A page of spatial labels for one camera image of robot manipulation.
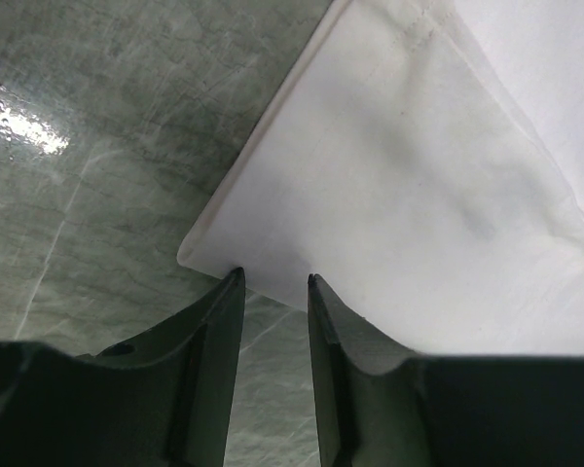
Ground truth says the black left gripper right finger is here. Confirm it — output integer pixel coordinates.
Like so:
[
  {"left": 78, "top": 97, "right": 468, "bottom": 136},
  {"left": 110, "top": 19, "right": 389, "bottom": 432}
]
[{"left": 308, "top": 274, "right": 584, "bottom": 466}]

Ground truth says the white t-shirt red print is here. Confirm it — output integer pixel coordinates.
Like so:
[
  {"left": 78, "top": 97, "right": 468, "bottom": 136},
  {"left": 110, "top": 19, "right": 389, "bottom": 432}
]
[{"left": 177, "top": 1, "right": 584, "bottom": 354}]

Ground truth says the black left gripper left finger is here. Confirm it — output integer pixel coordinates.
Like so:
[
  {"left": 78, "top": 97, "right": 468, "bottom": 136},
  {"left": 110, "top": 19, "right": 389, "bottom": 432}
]
[{"left": 0, "top": 269, "right": 245, "bottom": 466}]

